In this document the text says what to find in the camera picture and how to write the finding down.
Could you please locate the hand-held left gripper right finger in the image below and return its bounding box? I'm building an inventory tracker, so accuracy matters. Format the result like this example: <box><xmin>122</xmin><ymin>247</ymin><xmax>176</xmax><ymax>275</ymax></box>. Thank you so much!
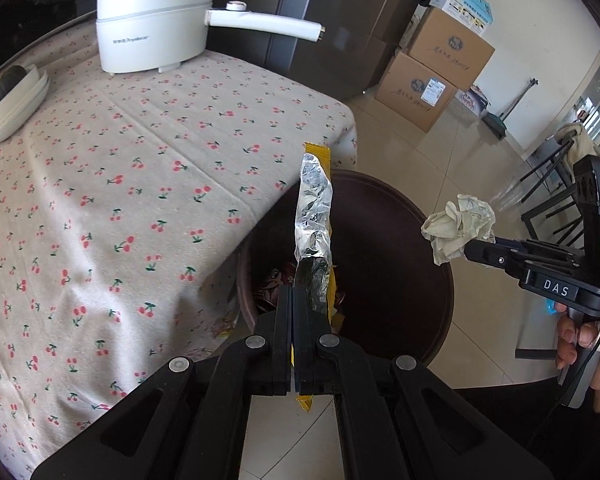
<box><xmin>294</xmin><ymin>285</ymin><xmax>556</xmax><ymax>480</ymax></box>

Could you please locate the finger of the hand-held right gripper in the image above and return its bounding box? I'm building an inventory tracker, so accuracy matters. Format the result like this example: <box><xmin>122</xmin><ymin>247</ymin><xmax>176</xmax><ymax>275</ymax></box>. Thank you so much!
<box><xmin>495</xmin><ymin>238</ymin><xmax>587</xmax><ymax>263</ymax></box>
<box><xmin>463</xmin><ymin>238</ymin><xmax>528</xmax><ymax>282</ymax></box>

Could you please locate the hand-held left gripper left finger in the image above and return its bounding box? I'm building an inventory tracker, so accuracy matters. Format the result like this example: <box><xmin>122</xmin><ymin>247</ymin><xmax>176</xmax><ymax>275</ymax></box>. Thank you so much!
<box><xmin>30</xmin><ymin>285</ymin><xmax>294</xmax><ymax>480</ymax></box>

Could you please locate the white paper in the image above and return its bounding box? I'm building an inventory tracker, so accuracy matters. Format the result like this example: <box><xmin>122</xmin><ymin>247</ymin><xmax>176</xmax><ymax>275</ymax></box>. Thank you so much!
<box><xmin>420</xmin><ymin>194</ymin><xmax>497</xmax><ymax>266</ymax></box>

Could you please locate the dark brown trash bin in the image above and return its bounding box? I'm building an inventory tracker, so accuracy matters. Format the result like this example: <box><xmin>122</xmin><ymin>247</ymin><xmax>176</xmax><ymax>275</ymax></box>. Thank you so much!
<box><xmin>236</xmin><ymin>170</ymin><xmax>455</xmax><ymax>376</ymax></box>

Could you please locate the yellow foil-lined wrapper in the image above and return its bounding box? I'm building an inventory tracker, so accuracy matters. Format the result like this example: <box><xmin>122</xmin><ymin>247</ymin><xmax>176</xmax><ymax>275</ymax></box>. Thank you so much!
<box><xmin>291</xmin><ymin>141</ymin><xmax>348</xmax><ymax>411</ymax></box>

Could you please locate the crumpled printed wrapper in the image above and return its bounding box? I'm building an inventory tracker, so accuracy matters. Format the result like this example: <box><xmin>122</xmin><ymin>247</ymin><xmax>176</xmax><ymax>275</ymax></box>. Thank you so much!
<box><xmin>254</xmin><ymin>266</ymin><xmax>287</xmax><ymax>306</ymax></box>

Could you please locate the black metal chair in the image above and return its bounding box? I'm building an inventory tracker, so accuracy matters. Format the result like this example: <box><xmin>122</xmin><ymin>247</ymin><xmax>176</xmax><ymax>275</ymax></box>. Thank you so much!
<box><xmin>520</xmin><ymin>125</ymin><xmax>600</xmax><ymax>256</ymax></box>

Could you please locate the beige cloth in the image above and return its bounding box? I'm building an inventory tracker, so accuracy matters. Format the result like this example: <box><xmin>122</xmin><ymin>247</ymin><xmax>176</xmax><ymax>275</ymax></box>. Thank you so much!
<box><xmin>555</xmin><ymin>122</ymin><xmax>600</xmax><ymax>171</ymax></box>

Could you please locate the broom with dustpan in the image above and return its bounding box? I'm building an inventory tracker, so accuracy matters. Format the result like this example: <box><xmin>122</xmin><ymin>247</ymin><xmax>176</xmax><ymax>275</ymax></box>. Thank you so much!
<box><xmin>482</xmin><ymin>77</ymin><xmax>538</xmax><ymax>139</ymax></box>

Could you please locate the blue printed pack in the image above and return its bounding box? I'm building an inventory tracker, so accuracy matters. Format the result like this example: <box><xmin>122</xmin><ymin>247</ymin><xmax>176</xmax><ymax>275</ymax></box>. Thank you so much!
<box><xmin>457</xmin><ymin>85</ymin><xmax>491</xmax><ymax>121</ymax></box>

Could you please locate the brown cardboard box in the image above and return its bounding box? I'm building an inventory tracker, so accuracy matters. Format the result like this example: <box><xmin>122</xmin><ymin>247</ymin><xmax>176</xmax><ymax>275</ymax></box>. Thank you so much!
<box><xmin>375</xmin><ymin>51</ymin><xmax>458</xmax><ymax>133</ymax></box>
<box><xmin>407</xmin><ymin>6</ymin><xmax>496</xmax><ymax>92</ymax></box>

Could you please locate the cherry printed tablecloth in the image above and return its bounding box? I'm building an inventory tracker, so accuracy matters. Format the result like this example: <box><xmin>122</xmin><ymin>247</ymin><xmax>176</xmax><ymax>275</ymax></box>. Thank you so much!
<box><xmin>0</xmin><ymin>15</ymin><xmax>358</xmax><ymax>480</ymax></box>

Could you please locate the blue and white carton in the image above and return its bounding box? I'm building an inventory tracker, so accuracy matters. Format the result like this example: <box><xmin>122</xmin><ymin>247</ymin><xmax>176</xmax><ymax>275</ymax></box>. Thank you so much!
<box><xmin>434</xmin><ymin>0</ymin><xmax>495</xmax><ymax>36</ymax></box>

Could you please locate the grey refrigerator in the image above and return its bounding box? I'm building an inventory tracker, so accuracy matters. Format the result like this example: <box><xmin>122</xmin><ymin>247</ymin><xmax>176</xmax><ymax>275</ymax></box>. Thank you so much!
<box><xmin>267</xmin><ymin>0</ymin><xmax>438</xmax><ymax>103</ymax></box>

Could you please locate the white electric cooking pot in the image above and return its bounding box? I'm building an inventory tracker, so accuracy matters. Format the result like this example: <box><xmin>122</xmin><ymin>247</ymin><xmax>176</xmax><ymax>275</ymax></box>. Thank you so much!
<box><xmin>94</xmin><ymin>0</ymin><xmax>328</xmax><ymax>76</ymax></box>

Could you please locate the white ceramic bowl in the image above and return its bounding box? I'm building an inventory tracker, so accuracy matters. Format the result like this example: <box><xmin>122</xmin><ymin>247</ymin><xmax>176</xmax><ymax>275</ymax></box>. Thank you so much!
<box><xmin>0</xmin><ymin>64</ymin><xmax>42</xmax><ymax>122</ymax></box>

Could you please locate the dark green kabocha squash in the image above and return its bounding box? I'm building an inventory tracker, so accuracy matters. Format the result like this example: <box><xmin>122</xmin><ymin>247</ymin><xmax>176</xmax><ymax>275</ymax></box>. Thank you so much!
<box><xmin>0</xmin><ymin>65</ymin><xmax>26</xmax><ymax>111</ymax></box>

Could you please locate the black microwave oven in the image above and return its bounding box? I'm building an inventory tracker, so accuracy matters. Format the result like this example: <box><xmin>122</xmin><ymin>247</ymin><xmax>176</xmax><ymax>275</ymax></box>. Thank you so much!
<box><xmin>0</xmin><ymin>0</ymin><xmax>101</xmax><ymax>86</ymax></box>

